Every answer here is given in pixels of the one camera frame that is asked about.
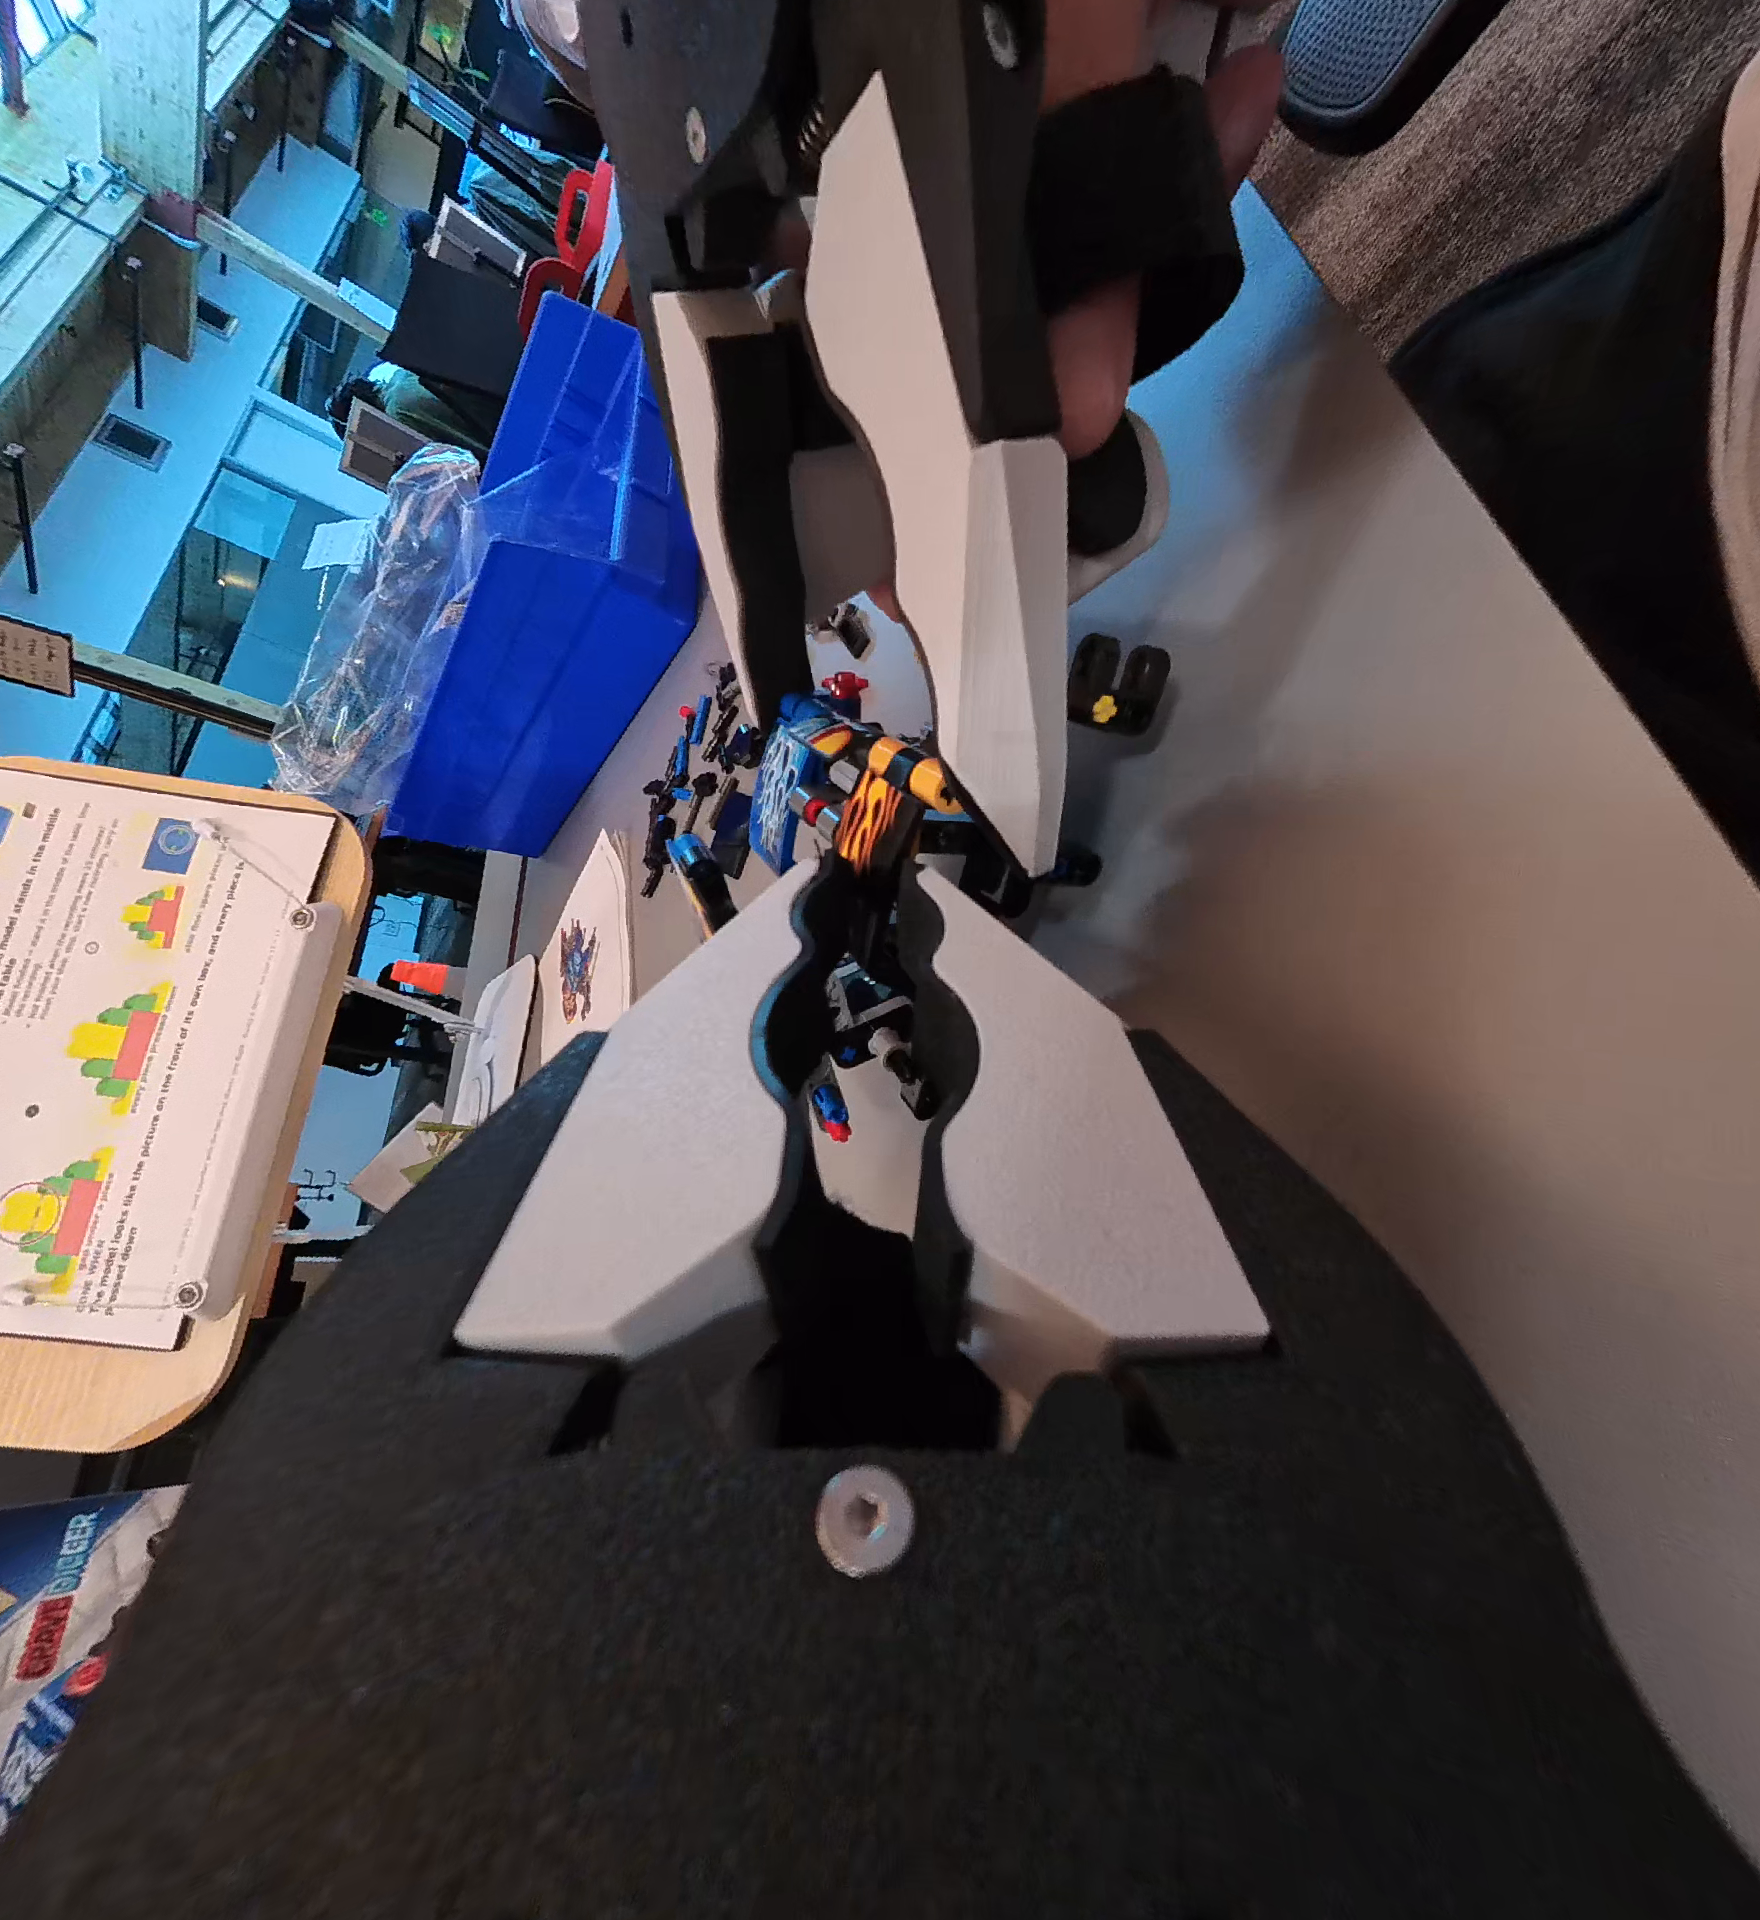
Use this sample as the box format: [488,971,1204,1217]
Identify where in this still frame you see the wooden board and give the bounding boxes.
[0,757,372,1455]

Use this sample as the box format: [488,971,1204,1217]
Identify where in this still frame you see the pile of black lego pins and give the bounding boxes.
[635,659,761,933]

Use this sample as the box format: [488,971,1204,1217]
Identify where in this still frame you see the red plastic chair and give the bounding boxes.
[518,156,626,338]

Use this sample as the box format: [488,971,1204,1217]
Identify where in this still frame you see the black lego connector yellow pin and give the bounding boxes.
[1067,631,1175,737]

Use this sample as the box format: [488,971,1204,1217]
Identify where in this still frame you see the person's right hand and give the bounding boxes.
[1037,0,1289,462]

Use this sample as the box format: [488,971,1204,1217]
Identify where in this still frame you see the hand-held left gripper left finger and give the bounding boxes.
[452,857,829,1369]

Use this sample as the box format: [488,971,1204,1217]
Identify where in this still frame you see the clear plastic bag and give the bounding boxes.
[272,440,506,812]

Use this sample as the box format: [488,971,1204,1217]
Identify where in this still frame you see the black mesh office chair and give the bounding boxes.
[1277,0,1520,154]

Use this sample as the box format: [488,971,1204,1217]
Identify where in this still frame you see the white stand base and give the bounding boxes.
[444,958,541,1128]

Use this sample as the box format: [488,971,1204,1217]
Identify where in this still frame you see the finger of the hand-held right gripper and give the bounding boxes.
[646,277,895,721]
[805,70,1075,883]

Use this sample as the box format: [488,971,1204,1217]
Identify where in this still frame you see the white instruction card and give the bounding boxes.
[0,761,342,1351]

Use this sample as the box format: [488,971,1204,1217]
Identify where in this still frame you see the person's torso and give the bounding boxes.
[1387,0,1760,998]

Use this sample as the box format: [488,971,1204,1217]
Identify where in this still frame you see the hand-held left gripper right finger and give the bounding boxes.
[900,866,1273,1375]

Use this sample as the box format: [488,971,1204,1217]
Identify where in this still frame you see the lego set box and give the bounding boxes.
[0,1484,191,1920]

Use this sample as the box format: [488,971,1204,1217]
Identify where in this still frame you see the instruction booklet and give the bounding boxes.
[536,829,638,1069]

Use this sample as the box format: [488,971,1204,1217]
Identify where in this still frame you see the blue flame-print lego body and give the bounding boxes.
[748,666,1109,1149]

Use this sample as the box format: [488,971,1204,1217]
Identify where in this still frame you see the blue plastic bin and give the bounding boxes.
[383,289,705,859]

